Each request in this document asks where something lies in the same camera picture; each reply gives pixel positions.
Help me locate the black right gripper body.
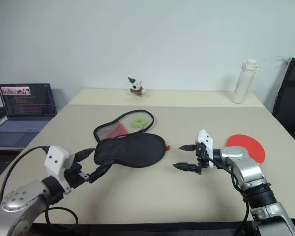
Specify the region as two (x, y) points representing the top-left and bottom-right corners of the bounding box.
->
(194, 143), (209, 175)

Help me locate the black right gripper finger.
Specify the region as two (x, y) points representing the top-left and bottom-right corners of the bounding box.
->
(178, 144), (197, 152)
(172, 162), (199, 172)

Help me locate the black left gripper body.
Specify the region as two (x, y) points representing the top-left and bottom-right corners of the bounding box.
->
(63, 161), (91, 190)

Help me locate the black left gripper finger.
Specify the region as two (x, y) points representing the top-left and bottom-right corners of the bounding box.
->
(88, 163), (113, 184)
(75, 148), (96, 163)

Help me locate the red oven mitt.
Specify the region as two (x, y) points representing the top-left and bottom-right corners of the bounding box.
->
(93, 109), (172, 170)

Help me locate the red round disc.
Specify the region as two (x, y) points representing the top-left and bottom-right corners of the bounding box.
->
(226, 134), (266, 165)

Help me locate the open blue laptop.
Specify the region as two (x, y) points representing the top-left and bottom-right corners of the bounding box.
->
(0, 83), (58, 148)

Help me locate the white plush dog toy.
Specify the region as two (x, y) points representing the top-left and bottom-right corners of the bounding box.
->
(127, 77), (146, 97)

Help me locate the white water bottle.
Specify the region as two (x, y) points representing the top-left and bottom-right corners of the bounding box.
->
(230, 59), (258, 104)

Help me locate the black office chair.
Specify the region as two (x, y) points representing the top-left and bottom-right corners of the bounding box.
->
(272, 58), (295, 151)

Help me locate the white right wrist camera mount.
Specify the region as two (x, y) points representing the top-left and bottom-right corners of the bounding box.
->
(195, 129), (216, 169)

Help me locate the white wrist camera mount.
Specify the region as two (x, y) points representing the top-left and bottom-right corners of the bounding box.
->
(195, 129), (216, 169)
(44, 145), (75, 195)

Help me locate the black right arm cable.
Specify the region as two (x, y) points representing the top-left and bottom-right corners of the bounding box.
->
(202, 152), (252, 236)

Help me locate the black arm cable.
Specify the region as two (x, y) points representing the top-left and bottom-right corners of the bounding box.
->
(0, 146), (79, 226)
(202, 152), (252, 236)

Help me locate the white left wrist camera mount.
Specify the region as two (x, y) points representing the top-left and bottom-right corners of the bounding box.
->
(44, 145), (75, 195)

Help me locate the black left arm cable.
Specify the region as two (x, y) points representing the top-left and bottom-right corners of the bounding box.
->
(0, 146), (79, 226)

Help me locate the green foam ring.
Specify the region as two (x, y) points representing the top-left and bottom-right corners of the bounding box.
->
(131, 118), (144, 129)

